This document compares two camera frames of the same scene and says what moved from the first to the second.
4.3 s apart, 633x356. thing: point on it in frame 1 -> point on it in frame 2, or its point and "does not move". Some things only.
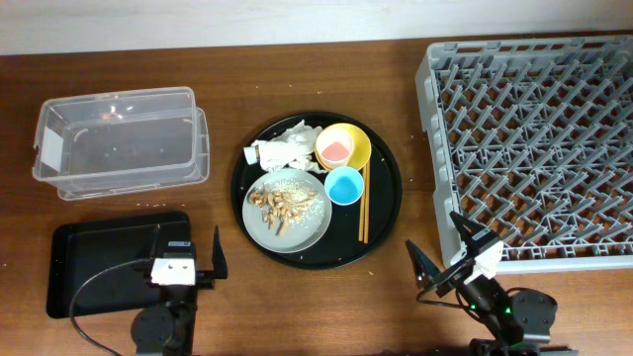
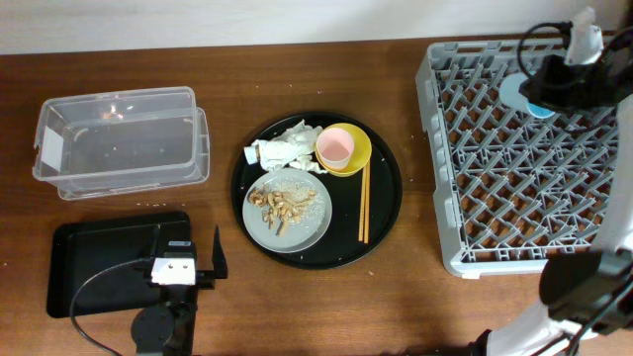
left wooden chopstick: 362,206 does not move
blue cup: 344,185 -> 511,97
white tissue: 293,148 does not move
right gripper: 426,269 -> 542,93
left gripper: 207,279 does not move
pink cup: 334,146 does not move
